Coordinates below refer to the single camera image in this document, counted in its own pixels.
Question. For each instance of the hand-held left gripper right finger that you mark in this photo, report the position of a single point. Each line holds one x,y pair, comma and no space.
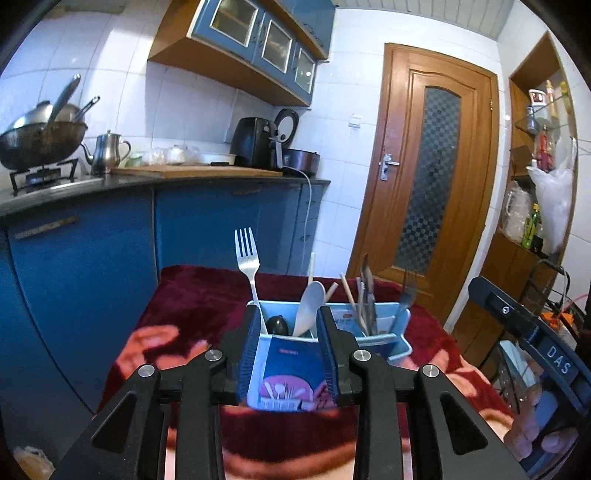
328,360

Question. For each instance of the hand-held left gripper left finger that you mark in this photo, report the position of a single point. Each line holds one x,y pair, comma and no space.
247,355

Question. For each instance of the light blue utensil holder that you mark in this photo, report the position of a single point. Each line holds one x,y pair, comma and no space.
291,355

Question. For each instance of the white chopstick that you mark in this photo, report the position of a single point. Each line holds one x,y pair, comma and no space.
311,270

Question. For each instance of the dark steel fork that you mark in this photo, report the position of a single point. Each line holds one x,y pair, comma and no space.
406,295

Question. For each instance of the person's right hand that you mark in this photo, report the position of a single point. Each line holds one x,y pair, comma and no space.
526,434

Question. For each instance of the black spoon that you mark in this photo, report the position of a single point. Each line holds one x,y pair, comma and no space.
278,325

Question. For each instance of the white spoon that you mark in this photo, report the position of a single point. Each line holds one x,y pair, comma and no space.
309,300

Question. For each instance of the steel table knife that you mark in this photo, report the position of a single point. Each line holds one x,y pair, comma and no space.
365,295

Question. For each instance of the red printed blanket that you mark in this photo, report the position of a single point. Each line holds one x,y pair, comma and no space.
194,300

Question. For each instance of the silver fork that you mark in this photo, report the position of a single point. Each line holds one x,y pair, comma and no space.
247,258

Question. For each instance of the wooden shelf cabinet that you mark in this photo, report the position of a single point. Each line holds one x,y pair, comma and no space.
489,286

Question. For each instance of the green bottle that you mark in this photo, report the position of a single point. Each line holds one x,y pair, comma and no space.
530,228

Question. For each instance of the clear plastic jar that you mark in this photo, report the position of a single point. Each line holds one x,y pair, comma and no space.
515,212

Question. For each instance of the white plastic bag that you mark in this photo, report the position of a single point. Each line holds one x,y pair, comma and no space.
551,203

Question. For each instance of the blue lower cabinet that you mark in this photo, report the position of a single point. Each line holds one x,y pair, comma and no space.
83,277

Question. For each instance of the wooden cutting board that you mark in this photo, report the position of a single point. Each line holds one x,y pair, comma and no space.
184,170

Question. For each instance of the dark brown pot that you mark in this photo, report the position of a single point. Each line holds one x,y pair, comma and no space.
302,161

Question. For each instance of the white tray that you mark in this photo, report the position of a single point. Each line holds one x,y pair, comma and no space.
217,157

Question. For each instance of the red bottle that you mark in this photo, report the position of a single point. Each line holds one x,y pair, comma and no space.
545,152

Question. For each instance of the clear bag of garlic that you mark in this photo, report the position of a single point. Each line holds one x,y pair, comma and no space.
154,157
182,154

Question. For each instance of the black air fryer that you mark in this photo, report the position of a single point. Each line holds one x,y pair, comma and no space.
251,143

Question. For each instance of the green bowl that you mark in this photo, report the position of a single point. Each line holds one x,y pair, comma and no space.
134,161

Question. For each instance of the wooden door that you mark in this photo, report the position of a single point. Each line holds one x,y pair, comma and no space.
401,138

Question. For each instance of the round black lid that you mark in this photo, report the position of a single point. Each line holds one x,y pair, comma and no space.
288,124

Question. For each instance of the grey bottle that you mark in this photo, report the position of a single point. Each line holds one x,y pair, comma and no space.
532,122

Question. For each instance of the yellowish plastic bag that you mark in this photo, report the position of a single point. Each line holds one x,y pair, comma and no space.
32,464

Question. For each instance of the steel kettle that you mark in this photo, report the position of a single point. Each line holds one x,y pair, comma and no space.
108,152

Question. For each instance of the white jar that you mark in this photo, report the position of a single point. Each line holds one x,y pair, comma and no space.
537,97

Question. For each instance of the yellow bottle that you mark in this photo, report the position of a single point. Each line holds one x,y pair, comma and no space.
549,92

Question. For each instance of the gas stove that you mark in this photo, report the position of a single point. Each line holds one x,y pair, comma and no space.
41,177

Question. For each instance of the black wok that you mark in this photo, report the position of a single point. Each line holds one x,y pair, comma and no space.
37,147

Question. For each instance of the steel ladle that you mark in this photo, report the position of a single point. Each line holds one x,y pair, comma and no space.
64,94

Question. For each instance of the steel pot lid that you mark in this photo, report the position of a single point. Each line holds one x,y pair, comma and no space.
32,115

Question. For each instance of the range hood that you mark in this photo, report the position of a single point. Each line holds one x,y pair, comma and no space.
92,4

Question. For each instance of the white light switch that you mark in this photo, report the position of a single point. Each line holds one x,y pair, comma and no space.
355,120

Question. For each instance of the blue wall cabinet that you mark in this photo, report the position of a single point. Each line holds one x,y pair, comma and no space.
249,41

